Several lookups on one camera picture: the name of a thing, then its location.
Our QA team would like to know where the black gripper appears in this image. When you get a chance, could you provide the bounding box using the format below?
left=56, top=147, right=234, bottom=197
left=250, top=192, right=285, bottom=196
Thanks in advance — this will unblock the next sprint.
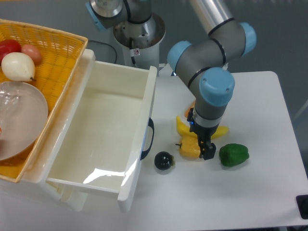
left=187, top=108, right=218, bottom=160

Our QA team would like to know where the yellow bell pepper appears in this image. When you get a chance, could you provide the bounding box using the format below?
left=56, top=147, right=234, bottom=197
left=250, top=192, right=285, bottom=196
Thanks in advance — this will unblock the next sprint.
left=176, top=136, right=200, bottom=158

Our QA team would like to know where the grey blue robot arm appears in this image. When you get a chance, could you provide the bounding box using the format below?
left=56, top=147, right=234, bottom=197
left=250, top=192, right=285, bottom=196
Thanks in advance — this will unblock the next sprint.
left=86, top=0, right=257, bottom=160

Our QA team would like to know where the green bell pepper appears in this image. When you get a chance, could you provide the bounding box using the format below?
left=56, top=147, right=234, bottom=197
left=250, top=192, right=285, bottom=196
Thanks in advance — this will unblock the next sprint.
left=219, top=143, right=250, bottom=167

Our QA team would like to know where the yellow banana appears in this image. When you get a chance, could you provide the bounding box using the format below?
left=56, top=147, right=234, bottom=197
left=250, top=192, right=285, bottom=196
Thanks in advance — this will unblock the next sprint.
left=176, top=116, right=229, bottom=139

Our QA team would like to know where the orange papaya slice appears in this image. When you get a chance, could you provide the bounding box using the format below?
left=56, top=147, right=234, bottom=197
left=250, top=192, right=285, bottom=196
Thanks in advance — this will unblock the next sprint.
left=184, top=101, right=195, bottom=118

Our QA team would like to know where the dark purple mangosteen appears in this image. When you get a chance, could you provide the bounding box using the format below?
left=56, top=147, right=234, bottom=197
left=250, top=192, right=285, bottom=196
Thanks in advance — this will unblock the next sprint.
left=154, top=151, right=175, bottom=170

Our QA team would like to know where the white open drawer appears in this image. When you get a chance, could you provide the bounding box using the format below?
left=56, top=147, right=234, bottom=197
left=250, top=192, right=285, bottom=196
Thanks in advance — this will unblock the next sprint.
left=47, top=61, right=157, bottom=212

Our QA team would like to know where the black object at edge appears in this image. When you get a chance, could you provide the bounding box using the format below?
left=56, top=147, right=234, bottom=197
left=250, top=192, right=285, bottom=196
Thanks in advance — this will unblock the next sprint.
left=296, top=195, right=308, bottom=219

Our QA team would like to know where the yellow woven basket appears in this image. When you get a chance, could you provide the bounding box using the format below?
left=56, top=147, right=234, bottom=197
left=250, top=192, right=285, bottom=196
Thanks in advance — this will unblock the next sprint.
left=0, top=19, right=88, bottom=183

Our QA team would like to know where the white drawer cabinet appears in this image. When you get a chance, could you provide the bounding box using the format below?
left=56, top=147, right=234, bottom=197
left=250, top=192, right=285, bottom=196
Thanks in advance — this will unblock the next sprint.
left=0, top=49, right=96, bottom=212

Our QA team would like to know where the pink peach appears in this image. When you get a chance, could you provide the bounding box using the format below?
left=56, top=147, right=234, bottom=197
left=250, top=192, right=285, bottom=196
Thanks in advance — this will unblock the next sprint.
left=21, top=44, right=43, bottom=65

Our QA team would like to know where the clear plastic wrap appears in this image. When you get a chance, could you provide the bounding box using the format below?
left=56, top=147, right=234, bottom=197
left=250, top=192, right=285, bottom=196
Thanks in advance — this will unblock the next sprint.
left=0, top=81, right=20, bottom=112

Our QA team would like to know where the white pear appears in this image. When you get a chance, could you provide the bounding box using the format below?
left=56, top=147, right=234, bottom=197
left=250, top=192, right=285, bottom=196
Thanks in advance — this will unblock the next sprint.
left=1, top=52, right=36, bottom=82

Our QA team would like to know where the red apple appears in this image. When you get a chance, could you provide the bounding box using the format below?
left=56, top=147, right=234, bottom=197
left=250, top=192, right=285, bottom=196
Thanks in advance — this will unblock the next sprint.
left=0, top=39, right=21, bottom=62

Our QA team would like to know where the black drawer handle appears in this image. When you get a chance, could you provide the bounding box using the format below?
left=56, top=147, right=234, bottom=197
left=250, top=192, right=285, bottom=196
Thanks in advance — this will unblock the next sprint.
left=141, top=118, right=155, bottom=160

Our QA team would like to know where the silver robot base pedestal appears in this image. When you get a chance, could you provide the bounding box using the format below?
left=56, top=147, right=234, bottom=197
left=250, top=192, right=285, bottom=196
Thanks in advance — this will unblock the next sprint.
left=113, top=13, right=166, bottom=70

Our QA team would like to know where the black cable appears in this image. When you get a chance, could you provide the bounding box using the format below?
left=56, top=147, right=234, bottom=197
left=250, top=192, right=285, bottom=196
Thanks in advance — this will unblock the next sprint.
left=88, top=39, right=118, bottom=64

